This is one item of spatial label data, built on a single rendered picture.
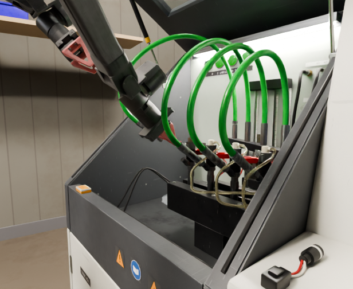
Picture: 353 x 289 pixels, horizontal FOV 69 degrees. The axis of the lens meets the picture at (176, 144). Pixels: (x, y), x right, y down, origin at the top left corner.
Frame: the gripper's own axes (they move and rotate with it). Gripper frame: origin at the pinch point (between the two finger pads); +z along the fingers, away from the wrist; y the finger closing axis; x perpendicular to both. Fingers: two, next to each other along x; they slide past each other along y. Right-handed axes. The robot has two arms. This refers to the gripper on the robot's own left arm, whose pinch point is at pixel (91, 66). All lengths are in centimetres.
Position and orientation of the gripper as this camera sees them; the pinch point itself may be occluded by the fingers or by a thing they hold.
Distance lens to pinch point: 80.8
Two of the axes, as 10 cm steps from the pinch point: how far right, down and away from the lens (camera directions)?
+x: -7.0, 7.0, -1.3
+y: -0.8, 1.0, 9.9
